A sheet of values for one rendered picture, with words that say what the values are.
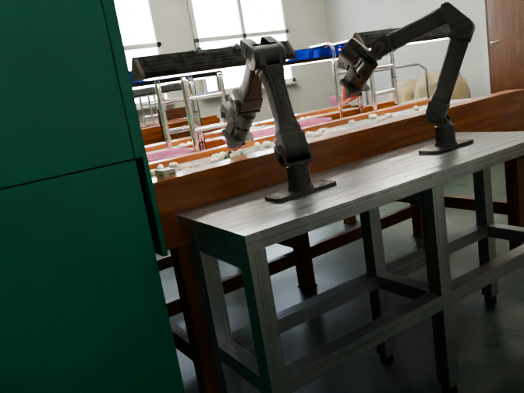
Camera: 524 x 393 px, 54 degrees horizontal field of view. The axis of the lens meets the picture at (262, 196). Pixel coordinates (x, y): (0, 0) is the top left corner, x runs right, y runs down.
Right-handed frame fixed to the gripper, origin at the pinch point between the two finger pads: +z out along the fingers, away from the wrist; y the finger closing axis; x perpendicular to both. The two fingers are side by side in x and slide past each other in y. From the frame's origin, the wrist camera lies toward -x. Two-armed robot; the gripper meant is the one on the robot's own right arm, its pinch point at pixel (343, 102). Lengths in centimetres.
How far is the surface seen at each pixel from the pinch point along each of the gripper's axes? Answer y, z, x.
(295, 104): -378, 406, -303
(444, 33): -83, -1, -26
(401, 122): -14.2, -3.8, 16.5
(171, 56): 55, -1, -30
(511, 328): -25, 21, 94
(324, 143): 23.0, -3.4, 16.8
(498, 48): -446, 152, -139
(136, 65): 68, -1, -29
